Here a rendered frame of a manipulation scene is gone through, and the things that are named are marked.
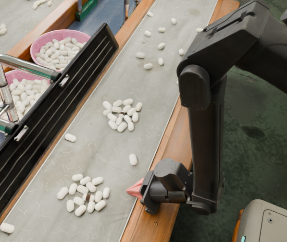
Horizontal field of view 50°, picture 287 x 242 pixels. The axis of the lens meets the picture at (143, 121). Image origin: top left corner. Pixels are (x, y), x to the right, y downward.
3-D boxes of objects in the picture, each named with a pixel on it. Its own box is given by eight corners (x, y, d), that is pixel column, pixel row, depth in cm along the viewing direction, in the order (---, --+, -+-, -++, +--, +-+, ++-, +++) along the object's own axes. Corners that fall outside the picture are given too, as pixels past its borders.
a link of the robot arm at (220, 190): (212, 75, 39) (234, 30, 45) (170, 68, 41) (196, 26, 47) (214, 223, 70) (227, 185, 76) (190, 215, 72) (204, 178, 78)
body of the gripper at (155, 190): (137, 201, 78) (161, 201, 73) (150, 169, 84) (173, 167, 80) (149, 215, 81) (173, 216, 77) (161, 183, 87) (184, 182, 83)
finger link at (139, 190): (117, 191, 84) (144, 191, 79) (127, 170, 89) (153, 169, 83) (130, 205, 88) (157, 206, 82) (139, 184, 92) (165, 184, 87)
